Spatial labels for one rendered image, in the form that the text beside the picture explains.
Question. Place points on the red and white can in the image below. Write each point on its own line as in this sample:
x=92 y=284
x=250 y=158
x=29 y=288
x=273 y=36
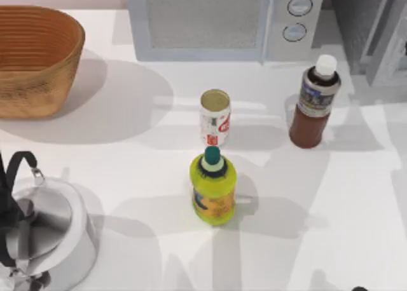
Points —
x=214 y=122

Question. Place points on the green bottle with teal cap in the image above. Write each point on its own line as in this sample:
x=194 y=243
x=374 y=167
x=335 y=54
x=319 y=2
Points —
x=213 y=195

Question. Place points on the brown bottle with white cap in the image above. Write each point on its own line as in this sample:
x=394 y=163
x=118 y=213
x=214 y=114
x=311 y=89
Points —
x=310 y=119

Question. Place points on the microwave oven door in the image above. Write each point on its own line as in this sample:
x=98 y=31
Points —
x=203 y=21

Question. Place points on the microwave knob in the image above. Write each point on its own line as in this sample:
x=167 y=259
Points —
x=294 y=32
x=300 y=5

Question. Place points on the pale microwave oven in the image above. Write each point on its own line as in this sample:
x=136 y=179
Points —
x=318 y=24

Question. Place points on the woven wooden basket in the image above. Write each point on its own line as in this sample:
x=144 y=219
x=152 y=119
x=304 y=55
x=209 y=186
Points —
x=35 y=81

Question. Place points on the grey cabinet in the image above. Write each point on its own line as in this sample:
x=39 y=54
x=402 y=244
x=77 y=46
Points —
x=365 y=30

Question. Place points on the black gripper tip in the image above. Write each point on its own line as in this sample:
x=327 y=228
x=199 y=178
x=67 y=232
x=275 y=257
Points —
x=360 y=288

